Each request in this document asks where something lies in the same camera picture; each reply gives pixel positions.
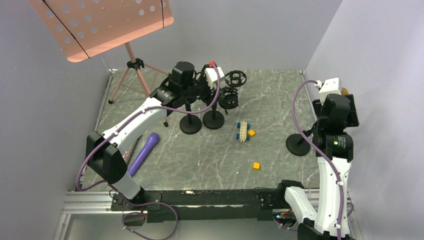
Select purple cable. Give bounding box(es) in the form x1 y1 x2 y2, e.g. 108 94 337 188
274 79 355 240
75 62 222 240

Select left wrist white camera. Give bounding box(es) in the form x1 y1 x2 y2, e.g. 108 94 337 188
204 61 225 88

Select wrist white camera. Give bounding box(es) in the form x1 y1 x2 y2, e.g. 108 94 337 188
314 77 342 104
204 61 225 88

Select purple microphone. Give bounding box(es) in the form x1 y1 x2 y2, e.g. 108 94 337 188
127 132 160 177

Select gold microphone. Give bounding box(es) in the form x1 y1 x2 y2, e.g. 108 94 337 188
341 87 349 96

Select black round-base desk mic stand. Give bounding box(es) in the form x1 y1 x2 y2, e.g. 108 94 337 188
179 114 202 135

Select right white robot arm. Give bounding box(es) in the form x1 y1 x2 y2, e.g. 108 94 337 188
275 93 359 240

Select rhinestone silver microphone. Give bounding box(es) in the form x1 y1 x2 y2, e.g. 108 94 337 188
123 139 139 164

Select pink perforated music stand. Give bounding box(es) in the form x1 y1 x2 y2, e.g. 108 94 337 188
28 0 175 128

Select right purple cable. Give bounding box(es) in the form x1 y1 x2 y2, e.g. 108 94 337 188
274 79 355 240

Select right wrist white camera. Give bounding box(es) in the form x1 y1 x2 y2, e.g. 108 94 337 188
314 77 342 104

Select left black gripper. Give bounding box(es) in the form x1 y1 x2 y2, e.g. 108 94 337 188
182 65 225 107

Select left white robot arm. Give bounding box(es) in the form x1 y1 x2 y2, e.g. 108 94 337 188
83 61 225 210

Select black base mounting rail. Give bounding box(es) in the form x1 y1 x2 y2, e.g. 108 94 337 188
110 189 289 223

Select toy brick car blue wheels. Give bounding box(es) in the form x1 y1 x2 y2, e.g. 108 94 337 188
236 121 251 143

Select yellow cube on table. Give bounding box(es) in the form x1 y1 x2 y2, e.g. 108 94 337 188
253 162 261 170

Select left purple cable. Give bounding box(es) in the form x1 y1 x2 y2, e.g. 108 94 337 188
75 62 222 240

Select purple mic black stand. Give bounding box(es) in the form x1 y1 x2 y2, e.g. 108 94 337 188
202 86 239 130

